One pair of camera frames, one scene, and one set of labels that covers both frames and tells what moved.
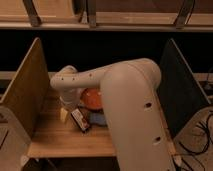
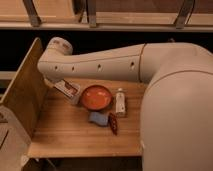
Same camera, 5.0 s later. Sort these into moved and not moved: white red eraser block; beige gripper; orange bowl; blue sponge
Moved: white red eraser block; beige gripper
Not moved: orange bowl; blue sponge
